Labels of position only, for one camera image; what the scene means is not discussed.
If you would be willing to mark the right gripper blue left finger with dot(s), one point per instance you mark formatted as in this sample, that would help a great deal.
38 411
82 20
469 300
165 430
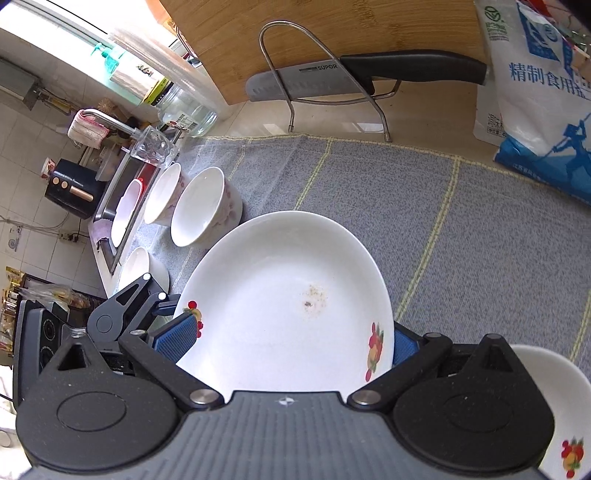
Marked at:
173 338

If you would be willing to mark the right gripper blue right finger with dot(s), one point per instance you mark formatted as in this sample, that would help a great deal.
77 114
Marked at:
406 344

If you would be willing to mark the white floral bowl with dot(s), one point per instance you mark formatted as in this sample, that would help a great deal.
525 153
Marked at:
141 262
164 195

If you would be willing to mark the white plate with speckled centre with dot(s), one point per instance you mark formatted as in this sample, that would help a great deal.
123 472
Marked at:
290 301

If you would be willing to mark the white fruit plate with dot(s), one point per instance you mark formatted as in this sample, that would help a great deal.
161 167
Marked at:
567 391

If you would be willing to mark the black kitchen appliance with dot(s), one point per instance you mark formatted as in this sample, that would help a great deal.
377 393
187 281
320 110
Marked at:
75 189

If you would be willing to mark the grey and teal checked towel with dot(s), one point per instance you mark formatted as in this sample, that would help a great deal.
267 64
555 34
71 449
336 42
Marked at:
465 249

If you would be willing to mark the white bowl back middle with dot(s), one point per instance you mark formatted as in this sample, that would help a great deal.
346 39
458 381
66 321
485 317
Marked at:
208 208

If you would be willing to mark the clear glass mug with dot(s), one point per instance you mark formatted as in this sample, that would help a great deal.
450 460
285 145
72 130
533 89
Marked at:
154 148

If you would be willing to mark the steel sink faucet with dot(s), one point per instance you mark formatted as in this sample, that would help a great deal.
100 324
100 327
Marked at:
106 120

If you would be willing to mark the glass jar green lid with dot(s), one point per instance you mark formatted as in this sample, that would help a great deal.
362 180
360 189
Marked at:
179 110

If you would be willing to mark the green dish soap bottle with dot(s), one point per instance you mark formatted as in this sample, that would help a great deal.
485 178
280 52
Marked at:
111 56

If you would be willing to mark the plastic wrap roll tall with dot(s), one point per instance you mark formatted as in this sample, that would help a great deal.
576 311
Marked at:
193 80

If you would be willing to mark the blue white salt bag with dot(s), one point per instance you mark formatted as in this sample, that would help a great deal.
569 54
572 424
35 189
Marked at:
544 103

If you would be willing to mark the bamboo cutting board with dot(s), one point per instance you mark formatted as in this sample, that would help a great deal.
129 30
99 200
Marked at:
226 35

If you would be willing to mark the steel wire board rack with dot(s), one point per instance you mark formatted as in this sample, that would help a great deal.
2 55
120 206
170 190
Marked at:
321 83

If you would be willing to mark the santoku knife black handle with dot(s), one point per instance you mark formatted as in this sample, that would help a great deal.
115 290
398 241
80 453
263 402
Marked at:
409 66

